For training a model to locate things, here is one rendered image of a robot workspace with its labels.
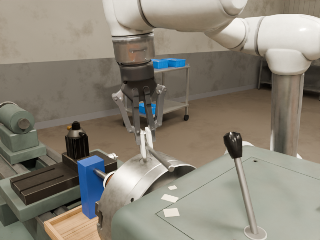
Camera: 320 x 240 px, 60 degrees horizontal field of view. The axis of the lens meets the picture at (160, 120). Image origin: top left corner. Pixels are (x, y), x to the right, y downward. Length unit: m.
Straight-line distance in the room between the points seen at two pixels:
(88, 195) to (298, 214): 0.74
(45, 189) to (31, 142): 0.59
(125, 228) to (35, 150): 1.29
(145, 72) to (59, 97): 4.46
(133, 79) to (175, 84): 5.64
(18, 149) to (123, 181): 1.11
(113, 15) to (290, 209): 0.49
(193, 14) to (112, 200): 0.48
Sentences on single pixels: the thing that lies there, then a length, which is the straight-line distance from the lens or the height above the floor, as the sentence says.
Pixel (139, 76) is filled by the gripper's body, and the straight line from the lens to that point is 0.60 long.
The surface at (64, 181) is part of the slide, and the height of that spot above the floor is 0.97.
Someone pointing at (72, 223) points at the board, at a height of 0.89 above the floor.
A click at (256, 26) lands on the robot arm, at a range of 1.00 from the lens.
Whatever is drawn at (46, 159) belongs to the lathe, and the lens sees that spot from 1.73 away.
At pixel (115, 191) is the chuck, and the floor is 1.18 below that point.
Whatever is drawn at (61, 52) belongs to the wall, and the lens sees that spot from 4.97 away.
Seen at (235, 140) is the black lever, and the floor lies 1.39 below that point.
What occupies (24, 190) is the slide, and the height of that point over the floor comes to 0.97.
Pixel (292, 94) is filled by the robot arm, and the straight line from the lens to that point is 1.04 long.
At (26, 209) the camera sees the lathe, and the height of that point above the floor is 0.92.
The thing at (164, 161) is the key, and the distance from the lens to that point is 0.53.
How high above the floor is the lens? 1.57
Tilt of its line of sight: 18 degrees down
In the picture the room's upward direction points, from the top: straight up
